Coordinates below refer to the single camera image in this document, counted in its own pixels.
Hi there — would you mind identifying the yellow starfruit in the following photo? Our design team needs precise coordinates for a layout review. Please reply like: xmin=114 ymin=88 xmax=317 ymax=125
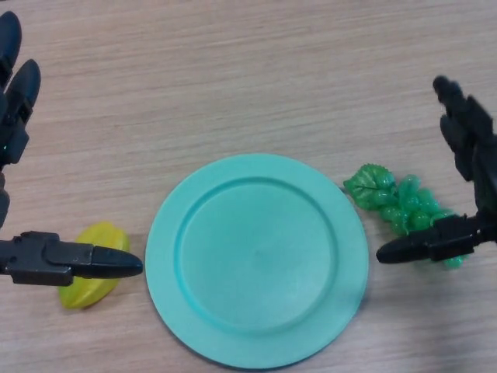
xmin=57 ymin=221 xmax=131 ymax=311

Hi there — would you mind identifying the teal round plate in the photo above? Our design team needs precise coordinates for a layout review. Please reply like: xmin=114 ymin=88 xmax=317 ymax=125
xmin=145 ymin=154 xmax=370 ymax=358

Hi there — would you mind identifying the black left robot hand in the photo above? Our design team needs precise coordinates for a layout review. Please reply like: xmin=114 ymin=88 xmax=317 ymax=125
xmin=0 ymin=10 xmax=144 ymax=288

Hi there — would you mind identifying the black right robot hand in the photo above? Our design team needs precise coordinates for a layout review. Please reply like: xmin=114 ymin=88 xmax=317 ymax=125
xmin=376 ymin=75 xmax=497 ymax=269

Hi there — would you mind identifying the green grapes bunch with leaf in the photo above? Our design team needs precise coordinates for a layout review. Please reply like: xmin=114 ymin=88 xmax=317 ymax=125
xmin=343 ymin=163 xmax=473 ymax=270

